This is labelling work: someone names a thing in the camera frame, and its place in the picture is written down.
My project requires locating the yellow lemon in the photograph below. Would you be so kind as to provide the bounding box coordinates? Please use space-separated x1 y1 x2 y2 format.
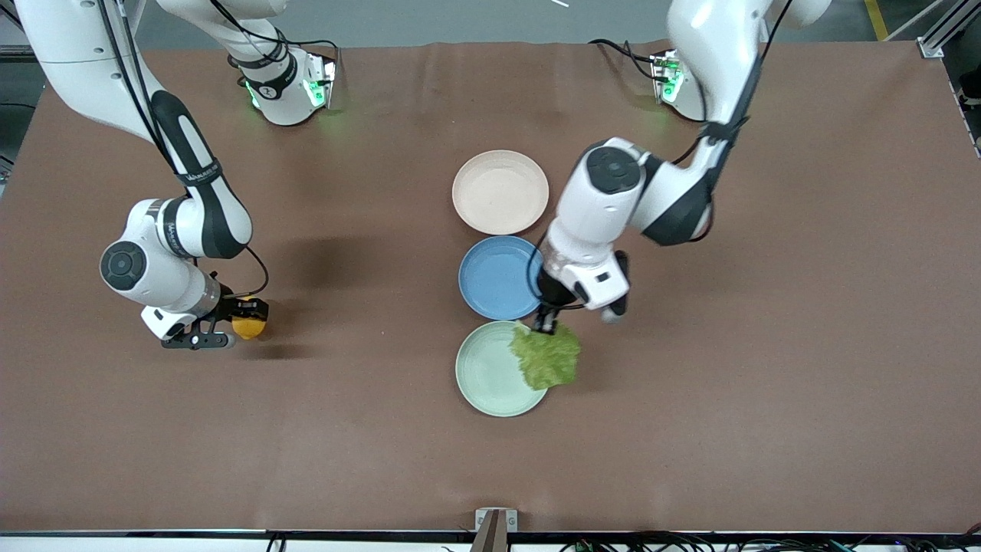
231 295 267 340

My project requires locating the green lettuce leaf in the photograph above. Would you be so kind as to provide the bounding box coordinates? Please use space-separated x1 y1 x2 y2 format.
510 322 582 390

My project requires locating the blue round plate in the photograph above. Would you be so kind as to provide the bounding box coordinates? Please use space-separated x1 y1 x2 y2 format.
458 235 548 321

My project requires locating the pale green round plate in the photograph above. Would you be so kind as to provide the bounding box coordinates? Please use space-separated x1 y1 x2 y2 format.
455 320 553 417

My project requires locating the beige round plate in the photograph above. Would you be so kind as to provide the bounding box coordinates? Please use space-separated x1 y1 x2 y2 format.
451 149 550 236

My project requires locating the brown table cover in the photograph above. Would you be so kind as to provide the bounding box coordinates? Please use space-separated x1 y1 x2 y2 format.
0 40 981 534

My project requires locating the right base box green light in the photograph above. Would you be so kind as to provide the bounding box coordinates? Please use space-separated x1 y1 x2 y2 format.
303 52 338 110

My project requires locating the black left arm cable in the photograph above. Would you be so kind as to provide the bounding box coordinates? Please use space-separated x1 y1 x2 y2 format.
527 0 794 307

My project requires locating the grey metal bracket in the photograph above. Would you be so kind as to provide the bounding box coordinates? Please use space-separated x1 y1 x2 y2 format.
474 508 519 534

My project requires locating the brown camera post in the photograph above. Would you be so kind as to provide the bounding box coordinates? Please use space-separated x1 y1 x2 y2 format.
469 512 510 552

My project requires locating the black cable bundle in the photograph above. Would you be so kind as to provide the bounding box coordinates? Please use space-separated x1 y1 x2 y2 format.
559 524 981 552

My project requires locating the black left base cable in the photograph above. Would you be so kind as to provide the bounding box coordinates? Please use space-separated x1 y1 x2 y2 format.
589 38 660 81

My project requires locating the black base cable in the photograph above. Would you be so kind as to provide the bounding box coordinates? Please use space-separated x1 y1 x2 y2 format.
211 0 340 70
589 38 660 81

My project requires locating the black right base cable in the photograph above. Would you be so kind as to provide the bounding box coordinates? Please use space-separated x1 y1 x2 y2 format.
211 0 340 70

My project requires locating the aluminium frame profile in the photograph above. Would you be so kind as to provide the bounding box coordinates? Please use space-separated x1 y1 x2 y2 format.
916 0 981 59

